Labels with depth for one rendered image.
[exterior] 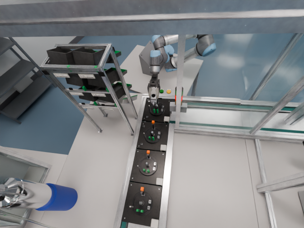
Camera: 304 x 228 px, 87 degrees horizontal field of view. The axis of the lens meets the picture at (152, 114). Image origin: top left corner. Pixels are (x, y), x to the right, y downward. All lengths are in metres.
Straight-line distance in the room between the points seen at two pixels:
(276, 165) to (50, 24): 1.54
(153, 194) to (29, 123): 2.70
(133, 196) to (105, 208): 0.26
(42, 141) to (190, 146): 2.38
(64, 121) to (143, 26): 2.88
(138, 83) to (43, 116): 2.04
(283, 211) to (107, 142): 1.38
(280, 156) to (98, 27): 1.53
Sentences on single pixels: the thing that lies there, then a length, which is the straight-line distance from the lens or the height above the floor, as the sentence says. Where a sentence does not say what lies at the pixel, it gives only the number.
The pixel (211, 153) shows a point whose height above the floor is 0.86.
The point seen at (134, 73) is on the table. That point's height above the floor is 0.86.
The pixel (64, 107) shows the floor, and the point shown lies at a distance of 3.23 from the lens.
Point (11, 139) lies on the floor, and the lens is 3.50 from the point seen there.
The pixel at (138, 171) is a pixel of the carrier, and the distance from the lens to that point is 1.25.
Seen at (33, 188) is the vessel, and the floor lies 1.31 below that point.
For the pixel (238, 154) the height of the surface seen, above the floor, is 0.86.
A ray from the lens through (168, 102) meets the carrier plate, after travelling 1.48.
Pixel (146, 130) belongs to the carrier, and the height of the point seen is 0.99.
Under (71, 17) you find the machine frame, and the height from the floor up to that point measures 2.07.
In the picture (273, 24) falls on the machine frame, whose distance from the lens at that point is 0.25.
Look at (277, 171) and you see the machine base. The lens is 1.55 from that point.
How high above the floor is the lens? 2.18
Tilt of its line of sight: 58 degrees down
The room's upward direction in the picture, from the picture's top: 12 degrees counter-clockwise
